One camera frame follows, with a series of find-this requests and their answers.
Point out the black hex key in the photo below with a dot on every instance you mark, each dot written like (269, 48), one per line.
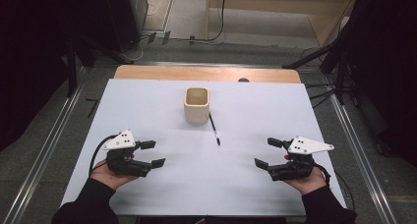
(93, 106)

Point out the dark curtain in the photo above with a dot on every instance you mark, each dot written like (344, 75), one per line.
(29, 53)
(390, 70)

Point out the beige square pen holder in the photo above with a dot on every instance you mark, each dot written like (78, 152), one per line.
(196, 114)

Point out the black cabinet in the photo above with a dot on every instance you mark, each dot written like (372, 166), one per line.
(126, 17)

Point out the black pen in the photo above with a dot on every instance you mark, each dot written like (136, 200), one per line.
(214, 129)

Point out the black metal stand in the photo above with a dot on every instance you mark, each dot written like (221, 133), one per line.
(337, 63)
(73, 63)

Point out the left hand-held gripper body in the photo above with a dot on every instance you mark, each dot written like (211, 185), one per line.
(126, 165)

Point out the white table mat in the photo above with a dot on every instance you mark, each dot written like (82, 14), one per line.
(203, 184)

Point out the metal floor rail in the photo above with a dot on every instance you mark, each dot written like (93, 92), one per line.
(360, 158)
(42, 155)

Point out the person's right hand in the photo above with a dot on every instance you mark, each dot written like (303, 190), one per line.
(308, 184)

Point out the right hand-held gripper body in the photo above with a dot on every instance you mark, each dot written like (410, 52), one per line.
(296, 170)

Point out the person's left hand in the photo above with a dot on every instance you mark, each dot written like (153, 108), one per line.
(108, 178)

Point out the wooden table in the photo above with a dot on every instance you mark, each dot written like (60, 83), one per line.
(196, 72)

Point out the light wooden shelf unit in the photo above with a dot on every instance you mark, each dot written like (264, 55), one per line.
(327, 17)

